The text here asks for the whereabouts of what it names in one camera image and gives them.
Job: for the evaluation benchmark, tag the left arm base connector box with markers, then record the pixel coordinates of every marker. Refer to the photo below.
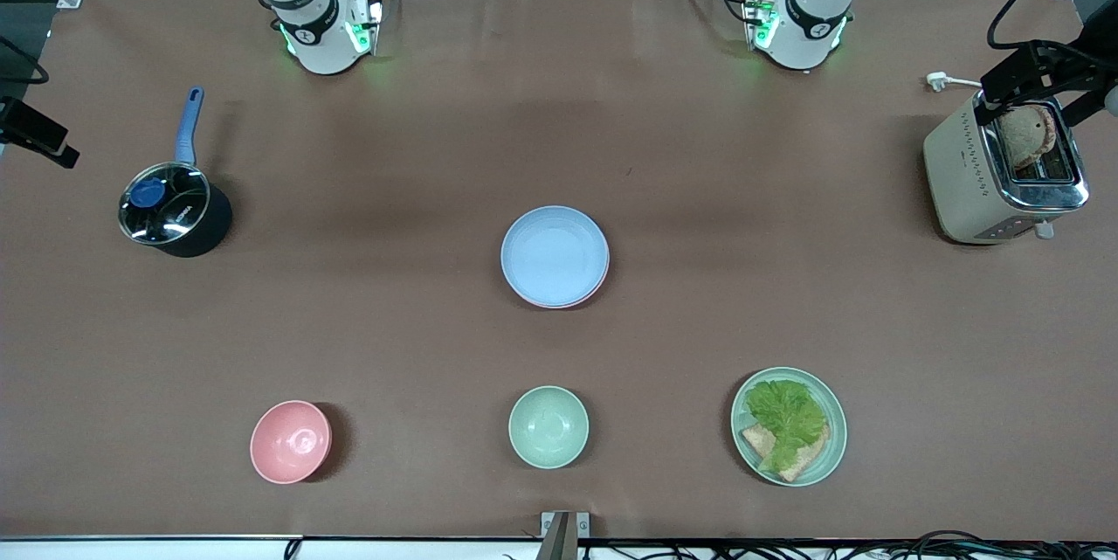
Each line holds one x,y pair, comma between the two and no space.
760,18

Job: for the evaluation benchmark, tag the green lettuce leaf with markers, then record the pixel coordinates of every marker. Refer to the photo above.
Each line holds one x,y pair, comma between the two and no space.
786,416

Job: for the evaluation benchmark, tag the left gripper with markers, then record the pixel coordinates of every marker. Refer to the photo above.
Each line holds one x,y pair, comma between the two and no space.
1058,72

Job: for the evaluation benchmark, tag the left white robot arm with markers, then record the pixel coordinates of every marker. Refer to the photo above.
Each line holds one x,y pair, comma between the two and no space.
802,36

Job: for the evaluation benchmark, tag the glass lid with blue knob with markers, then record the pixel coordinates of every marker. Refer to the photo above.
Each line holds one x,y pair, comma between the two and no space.
166,202

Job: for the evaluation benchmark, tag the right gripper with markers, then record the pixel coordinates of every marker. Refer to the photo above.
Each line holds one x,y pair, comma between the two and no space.
24,125

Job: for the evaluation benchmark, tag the brown bread slice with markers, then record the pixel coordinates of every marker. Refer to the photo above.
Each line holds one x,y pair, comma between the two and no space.
808,455

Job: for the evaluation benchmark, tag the beige and chrome toaster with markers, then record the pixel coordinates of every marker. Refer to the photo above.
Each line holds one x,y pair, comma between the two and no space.
959,176

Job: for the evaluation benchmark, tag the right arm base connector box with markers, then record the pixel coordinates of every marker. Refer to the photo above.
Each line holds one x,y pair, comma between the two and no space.
363,25

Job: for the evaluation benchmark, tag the pink small bowl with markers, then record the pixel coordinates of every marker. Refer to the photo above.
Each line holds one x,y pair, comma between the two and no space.
290,442

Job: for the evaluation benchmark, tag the green shallow plate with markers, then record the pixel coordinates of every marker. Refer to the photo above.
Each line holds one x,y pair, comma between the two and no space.
837,438

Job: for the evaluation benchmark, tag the brown toast slice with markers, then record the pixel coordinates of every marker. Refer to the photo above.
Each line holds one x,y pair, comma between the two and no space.
1024,136

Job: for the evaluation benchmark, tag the blue shallow plate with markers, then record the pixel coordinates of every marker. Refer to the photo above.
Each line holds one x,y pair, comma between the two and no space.
554,252

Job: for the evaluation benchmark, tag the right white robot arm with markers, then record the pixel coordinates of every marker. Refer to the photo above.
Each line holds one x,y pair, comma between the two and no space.
321,43

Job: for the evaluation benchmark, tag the green small bowl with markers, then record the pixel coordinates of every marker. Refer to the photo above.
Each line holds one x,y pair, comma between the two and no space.
548,426

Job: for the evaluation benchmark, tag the pink shallow plate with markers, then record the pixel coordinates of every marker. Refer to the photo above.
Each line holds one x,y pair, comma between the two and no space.
603,277

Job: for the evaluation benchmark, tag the grey metal camera bracket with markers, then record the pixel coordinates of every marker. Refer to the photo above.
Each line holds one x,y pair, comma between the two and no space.
563,534

